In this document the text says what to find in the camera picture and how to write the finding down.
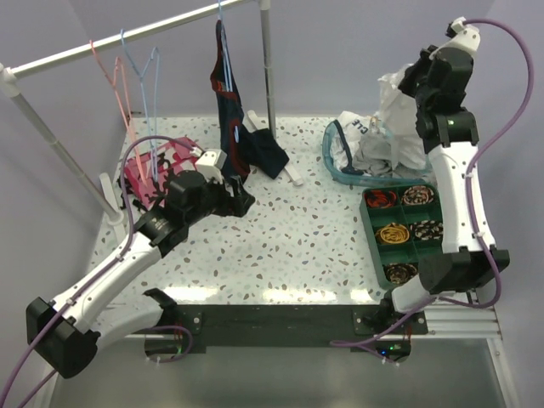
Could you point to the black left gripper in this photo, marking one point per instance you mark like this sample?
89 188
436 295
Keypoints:
235 206

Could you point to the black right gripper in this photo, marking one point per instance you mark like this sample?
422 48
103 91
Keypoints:
424 61

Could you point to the white tank top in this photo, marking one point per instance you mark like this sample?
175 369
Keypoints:
397 115

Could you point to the light blue wire hanger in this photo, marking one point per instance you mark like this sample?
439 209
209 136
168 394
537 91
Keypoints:
154 61

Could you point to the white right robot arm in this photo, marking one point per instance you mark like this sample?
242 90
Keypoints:
469 257

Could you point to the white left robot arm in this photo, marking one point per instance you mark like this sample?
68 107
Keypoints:
60 330

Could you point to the navy maroon tank top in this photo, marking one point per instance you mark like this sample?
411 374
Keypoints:
230 113

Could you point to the blue hanger with navy top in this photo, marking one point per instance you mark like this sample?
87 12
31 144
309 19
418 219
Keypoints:
227 64

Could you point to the pink camouflage garment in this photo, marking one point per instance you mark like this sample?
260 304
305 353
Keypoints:
172 159

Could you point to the dark navy folded garment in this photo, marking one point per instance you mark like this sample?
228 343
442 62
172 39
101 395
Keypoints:
260 149

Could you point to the white printed shirt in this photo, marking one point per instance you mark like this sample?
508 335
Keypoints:
355 127

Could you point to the grey crumpled garment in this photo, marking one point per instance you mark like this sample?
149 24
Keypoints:
375 156

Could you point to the pink black rolled belt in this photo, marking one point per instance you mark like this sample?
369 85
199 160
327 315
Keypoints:
418 195

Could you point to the teal plastic laundry basket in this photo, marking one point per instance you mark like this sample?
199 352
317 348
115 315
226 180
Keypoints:
400 176

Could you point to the orange black rolled belt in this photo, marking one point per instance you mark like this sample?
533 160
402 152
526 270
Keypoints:
380 198

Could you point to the beige black rolled belt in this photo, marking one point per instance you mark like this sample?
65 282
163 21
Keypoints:
427 230

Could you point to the yellow black rolled belt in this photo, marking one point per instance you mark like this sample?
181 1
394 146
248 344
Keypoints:
393 234

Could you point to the green compartment tray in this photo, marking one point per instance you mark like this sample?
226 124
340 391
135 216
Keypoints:
412 250

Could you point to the brown patterned rolled belt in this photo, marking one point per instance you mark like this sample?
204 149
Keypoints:
399 273

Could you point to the silver clothes rack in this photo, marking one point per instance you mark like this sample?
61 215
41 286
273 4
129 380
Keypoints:
106 199

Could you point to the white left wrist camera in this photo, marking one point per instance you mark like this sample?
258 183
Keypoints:
211 163

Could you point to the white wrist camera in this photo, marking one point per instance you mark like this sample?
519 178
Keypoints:
462 36
211 163

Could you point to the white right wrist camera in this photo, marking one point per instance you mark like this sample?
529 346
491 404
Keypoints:
462 36

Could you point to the pink wire hanger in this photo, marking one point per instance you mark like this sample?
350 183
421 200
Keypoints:
118 81

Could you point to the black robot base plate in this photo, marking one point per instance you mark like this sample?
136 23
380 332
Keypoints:
372 328

